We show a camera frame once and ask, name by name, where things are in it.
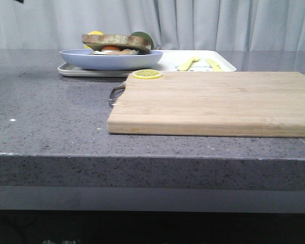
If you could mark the yellow plastic fork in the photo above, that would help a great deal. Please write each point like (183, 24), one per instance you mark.
(187, 64)

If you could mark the left yellow lemon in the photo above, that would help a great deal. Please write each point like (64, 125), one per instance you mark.
(95, 32)

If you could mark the cream bear tray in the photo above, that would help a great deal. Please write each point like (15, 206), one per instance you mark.
(170, 60)

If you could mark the lemon slice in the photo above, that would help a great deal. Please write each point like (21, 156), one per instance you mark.
(147, 74)

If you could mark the metal cutting board handle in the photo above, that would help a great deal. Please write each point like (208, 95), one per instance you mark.
(115, 93)

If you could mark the grey curtain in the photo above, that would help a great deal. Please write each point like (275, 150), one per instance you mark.
(207, 25)

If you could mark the bread slice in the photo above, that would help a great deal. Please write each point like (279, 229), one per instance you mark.
(115, 52)
(98, 42)

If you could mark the light blue round plate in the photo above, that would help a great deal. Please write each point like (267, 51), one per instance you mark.
(83, 58)

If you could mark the yellow plastic knife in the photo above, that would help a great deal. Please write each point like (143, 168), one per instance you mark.
(214, 65)

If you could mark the wooden cutting board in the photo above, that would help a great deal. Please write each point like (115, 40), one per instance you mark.
(242, 104)

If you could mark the fried egg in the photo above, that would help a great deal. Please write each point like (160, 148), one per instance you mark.
(111, 47)

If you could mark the green lime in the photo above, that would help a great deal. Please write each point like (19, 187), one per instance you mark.
(144, 35)

